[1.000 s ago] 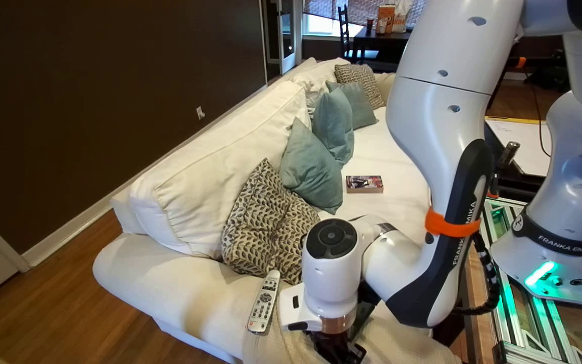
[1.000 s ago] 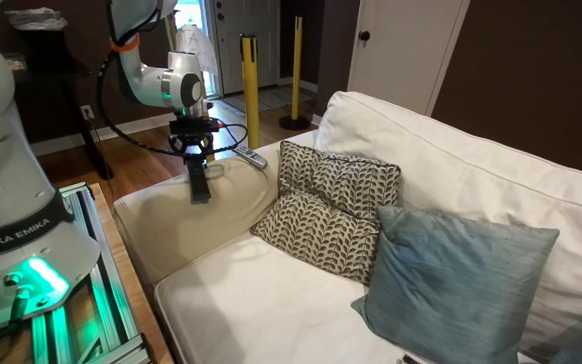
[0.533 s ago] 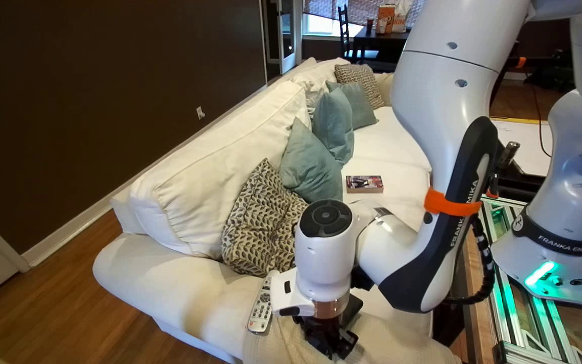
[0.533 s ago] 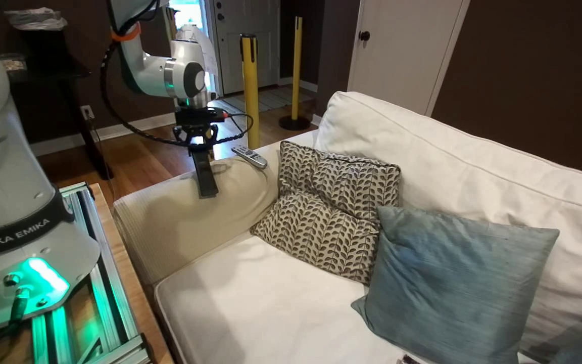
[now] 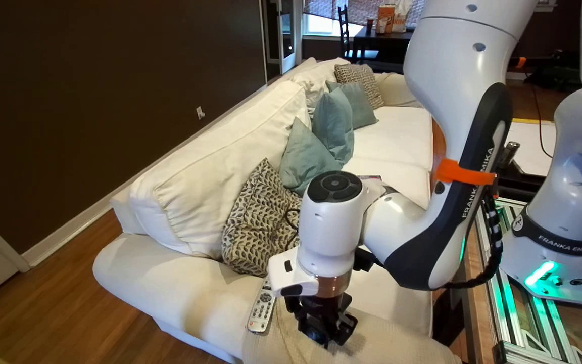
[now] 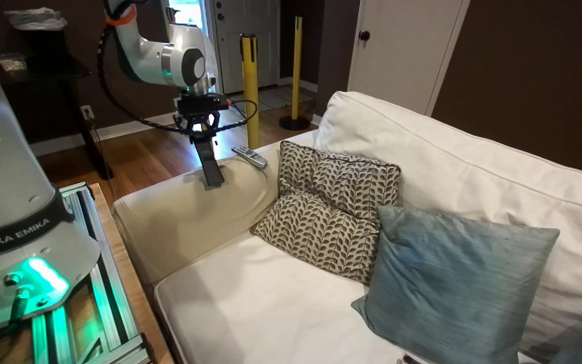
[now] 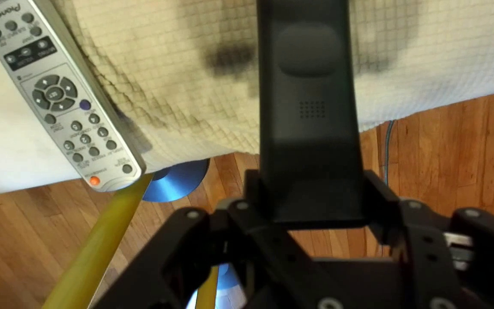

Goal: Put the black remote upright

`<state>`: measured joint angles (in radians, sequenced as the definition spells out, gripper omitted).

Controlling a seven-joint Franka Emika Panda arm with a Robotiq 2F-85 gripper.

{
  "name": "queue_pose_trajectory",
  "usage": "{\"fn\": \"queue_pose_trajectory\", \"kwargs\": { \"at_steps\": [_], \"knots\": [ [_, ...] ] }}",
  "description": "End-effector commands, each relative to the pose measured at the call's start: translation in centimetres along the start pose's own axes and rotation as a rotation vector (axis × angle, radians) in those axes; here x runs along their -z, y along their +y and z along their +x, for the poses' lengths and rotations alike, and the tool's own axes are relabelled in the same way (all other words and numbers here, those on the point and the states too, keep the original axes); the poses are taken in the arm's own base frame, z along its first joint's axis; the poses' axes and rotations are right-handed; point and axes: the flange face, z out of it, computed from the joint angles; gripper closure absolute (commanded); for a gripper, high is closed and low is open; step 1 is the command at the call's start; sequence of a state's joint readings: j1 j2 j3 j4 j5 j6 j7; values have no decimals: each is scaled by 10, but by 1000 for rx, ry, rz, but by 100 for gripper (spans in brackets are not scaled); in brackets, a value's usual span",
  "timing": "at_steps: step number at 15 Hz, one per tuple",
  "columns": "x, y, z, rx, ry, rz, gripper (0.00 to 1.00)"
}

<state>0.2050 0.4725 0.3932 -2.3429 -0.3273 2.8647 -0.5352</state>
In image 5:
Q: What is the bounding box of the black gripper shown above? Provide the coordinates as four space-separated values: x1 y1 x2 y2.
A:
281 269 360 347

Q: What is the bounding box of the silver remote control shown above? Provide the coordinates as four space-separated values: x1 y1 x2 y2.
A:
244 273 281 336

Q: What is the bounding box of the black white patterned pillow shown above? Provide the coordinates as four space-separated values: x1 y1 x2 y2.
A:
218 156 305 280

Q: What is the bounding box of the teal pillow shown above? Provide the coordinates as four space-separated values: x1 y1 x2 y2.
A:
310 84 358 166
277 116 347 199
328 79 380 131

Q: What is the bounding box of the white sofa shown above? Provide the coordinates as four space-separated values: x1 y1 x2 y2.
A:
92 55 464 364

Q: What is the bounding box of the beige patterned pillow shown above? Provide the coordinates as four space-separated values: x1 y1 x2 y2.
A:
331 63 389 109

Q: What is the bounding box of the white rug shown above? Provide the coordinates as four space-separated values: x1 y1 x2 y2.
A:
501 117 565 177

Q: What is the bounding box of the dark dining table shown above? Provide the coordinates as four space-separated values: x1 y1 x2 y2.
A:
301 28 419 73

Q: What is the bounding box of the dark wooden chair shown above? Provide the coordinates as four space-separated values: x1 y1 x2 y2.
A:
336 4 376 65

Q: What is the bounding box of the orange box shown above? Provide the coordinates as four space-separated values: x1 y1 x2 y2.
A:
374 4 406 36

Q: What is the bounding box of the dark bulky object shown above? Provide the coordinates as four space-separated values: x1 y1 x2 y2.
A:
515 36 582 93

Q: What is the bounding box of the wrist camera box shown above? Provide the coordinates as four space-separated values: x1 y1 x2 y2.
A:
266 246 322 299

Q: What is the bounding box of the aluminium profile frame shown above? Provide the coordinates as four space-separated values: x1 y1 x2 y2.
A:
473 195 582 364

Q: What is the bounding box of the orange cable strap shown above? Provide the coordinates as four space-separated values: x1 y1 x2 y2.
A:
433 158 500 190

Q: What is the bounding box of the black camera stand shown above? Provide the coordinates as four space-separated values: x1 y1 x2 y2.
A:
491 139 531 200

